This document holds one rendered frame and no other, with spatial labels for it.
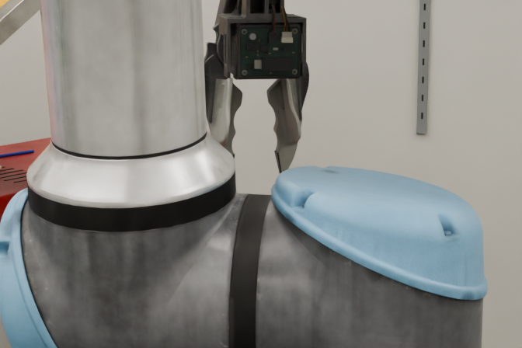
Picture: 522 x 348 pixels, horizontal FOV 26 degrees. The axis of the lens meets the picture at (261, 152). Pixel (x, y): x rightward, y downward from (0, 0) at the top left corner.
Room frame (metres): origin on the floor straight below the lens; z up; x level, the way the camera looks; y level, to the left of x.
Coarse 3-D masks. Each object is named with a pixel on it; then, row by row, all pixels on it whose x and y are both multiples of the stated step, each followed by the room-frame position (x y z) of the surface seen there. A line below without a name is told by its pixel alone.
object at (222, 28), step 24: (240, 0) 1.03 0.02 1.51; (264, 0) 0.99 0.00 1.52; (216, 24) 1.05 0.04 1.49; (240, 24) 0.99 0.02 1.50; (264, 24) 0.99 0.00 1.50; (288, 24) 0.98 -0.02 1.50; (240, 48) 0.98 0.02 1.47; (264, 48) 0.99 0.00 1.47; (288, 48) 0.99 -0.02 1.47; (240, 72) 0.98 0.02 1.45; (264, 72) 0.99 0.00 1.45; (288, 72) 0.99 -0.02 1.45
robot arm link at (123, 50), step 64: (64, 0) 0.57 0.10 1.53; (128, 0) 0.57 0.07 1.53; (192, 0) 0.59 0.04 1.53; (64, 64) 0.58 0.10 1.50; (128, 64) 0.57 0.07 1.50; (192, 64) 0.59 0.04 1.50; (64, 128) 0.59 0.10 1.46; (128, 128) 0.57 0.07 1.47; (192, 128) 0.59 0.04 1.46; (64, 192) 0.57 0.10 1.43; (128, 192) 0.57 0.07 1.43; (192, 192) 0.58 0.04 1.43; (0, 256) 0.61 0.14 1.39; (64, 256) 0.58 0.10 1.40; (128, 256) 0.57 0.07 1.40; (192, 256) 0.58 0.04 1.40; (64, 320) 0.58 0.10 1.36; (128, 320) 0.57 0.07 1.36; (192, 320) 0.57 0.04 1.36
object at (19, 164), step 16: (16, 144) 2.71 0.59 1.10; (32, 144) 2.71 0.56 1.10; (48, 144) 2.71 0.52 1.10; (0, 160) 2.49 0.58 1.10; (16, 160) 2.49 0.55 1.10; (32, 160) 2.49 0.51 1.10; (0, 176) 2.30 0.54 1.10; (16, 176) 2.30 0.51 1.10; (0, 192) 2.14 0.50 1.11; (16, 192) 2.15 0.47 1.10; (0, 208) 2.11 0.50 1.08
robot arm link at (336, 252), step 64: (320, 192) 0.58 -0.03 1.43; (384, 192) 0.60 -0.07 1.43; (448, 192) 0.62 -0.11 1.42; (256, 256) 0.58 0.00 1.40; (320, 256) 0.57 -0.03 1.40; (384, 256) 0.55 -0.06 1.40; (448, 256) 0.56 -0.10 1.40; (256, 320) 0.56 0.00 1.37; (320, 320) 0.56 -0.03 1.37; (384, 320) 0.55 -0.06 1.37; (448, 320) 0.56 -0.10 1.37
